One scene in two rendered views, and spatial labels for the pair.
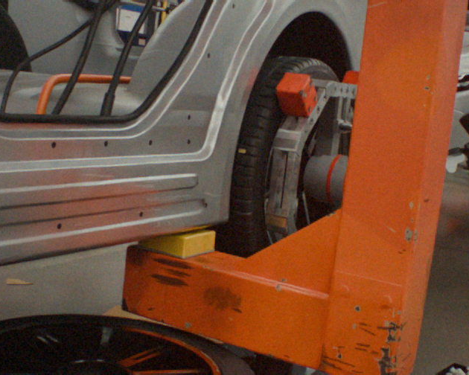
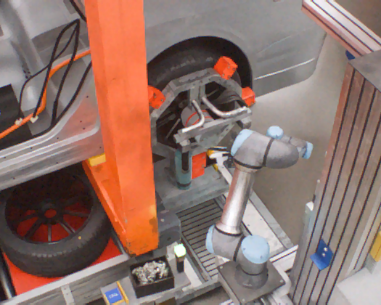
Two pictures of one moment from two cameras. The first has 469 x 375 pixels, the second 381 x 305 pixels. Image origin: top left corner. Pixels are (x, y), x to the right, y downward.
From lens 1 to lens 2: 2.43 m
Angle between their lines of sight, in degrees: 48
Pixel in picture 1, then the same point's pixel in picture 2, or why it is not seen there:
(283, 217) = not seen: hidden behind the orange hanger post
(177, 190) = (77, 149)
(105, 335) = (72, 180)
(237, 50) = not seen: hidden behind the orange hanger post
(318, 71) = (188, 67)
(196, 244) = (99, 160)
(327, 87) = (174, 91)
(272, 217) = not seen: hidden behind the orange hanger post
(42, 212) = (3, 178)
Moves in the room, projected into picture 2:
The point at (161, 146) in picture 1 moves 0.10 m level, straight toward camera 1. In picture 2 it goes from (64, 136) to (54, 149)
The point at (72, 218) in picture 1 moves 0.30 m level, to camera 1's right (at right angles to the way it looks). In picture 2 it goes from (19, 175) to (62, 201)
